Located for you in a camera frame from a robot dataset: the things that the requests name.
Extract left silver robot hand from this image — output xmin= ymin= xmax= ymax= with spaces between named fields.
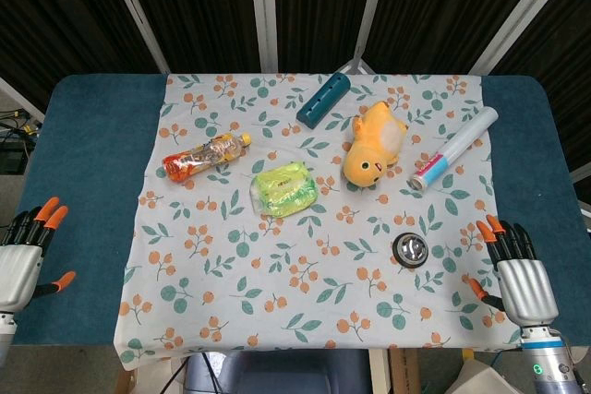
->
xmin=0 ymin=197 xmax=77 ymax=314

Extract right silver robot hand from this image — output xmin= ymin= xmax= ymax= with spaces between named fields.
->
xmin=466 ymin=215 xmax=560 ymax=325

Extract round shiny metal cap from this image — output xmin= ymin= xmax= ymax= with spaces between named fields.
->
xmin=392 ymin=232 xmax=430 ymax=271

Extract white box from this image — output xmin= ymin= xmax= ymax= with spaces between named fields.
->
xmin=454 ymin=356 xmax=532 ymax=394

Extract white pink blue tube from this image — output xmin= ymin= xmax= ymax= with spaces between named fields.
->
xmin=411 ymin=106 xmax=500 ymax=192

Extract yellow plush chick toy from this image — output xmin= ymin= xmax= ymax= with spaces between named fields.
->
xmin=341 ymin=100 xmax=410 ymax=188

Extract orange plastic drink bottle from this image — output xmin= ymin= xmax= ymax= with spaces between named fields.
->
xmin=162 ymin=132 xmax=253 ymax=184

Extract floral tablecloth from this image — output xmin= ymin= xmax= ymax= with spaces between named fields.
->
xmin=113 ymin=72 xmax=524 ymax=372

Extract green wet wipes pack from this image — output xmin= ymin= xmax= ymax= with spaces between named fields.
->
xmin=249 ymin=160 xmax=320 ymax=219

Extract teal perforated holder block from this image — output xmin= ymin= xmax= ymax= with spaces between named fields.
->
xmin=295 ymin=72 xmax=352 ymax=131

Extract black folding screen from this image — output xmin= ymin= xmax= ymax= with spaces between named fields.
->
xmin=0 ymin=0 xmax=591 ymax=173

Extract floor cables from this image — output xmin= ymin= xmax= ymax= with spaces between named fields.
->
xmin=0 ymin=107 xmax=41 ymax=150

